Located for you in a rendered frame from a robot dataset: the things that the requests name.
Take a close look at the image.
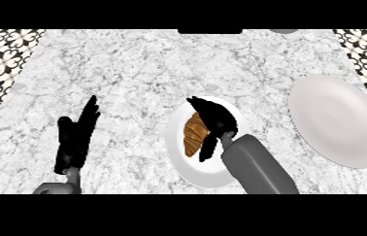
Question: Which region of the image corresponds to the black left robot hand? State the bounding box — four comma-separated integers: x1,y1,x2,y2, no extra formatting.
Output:
54,94,102,176

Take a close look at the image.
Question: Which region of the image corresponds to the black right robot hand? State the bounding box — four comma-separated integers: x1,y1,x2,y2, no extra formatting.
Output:
185,96,239,163

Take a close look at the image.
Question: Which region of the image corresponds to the brown croissant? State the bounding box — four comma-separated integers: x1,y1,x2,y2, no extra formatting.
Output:
183,111,211,158

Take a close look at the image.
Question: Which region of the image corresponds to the small white plate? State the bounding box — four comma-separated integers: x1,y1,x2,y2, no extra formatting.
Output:
166,95,251,189

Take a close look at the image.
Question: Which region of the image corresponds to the large white plate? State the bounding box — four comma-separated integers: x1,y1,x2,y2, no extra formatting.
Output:
288,74,367,170

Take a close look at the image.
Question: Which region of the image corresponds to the grey round object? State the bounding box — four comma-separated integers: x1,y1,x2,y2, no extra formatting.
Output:
269,28,300,35

